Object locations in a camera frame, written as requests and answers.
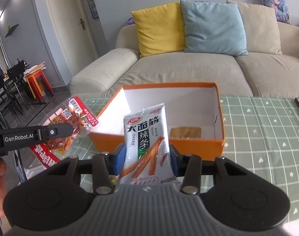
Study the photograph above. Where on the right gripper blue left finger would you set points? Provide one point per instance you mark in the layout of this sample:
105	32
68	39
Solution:
117	159

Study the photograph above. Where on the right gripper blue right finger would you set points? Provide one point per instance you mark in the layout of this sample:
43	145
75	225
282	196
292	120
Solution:
176	161

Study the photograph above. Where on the kraft nut snack bag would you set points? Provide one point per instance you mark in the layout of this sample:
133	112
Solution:
185	132

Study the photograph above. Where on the white spicy strips bag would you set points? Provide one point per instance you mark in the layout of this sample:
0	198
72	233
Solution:
147	158

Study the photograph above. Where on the clear red spicy strips pack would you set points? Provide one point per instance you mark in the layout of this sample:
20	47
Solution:
70	120

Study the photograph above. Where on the red cartoon snack bag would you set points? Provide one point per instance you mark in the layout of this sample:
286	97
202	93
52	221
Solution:
44	155

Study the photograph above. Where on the orange cardboard box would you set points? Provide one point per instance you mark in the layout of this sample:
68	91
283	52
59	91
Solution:
194	104

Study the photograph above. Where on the black dining chair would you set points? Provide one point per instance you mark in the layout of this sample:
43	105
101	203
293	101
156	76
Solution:
12	89

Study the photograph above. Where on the red orange stacked stools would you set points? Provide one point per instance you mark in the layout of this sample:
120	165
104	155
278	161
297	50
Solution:
38	84

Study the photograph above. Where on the beige sofa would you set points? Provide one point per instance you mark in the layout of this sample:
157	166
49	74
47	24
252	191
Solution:
256	74

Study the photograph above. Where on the green checked tablecloth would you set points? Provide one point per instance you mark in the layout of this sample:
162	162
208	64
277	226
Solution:
262	135

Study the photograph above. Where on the white door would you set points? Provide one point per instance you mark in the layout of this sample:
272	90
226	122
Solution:
73	33

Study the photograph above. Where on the yellow cushion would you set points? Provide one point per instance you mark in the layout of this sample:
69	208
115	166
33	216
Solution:
160	29

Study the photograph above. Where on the light blue cushion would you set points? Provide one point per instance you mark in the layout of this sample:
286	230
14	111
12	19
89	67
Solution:
213	28

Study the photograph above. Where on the beige cushion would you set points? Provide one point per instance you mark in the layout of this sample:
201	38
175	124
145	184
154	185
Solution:
261	28

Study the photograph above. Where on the anime print cushion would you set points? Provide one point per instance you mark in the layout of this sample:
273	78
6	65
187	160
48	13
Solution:
281	9

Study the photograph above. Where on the wall poster by door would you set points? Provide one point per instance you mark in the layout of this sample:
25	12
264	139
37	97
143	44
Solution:
93	9

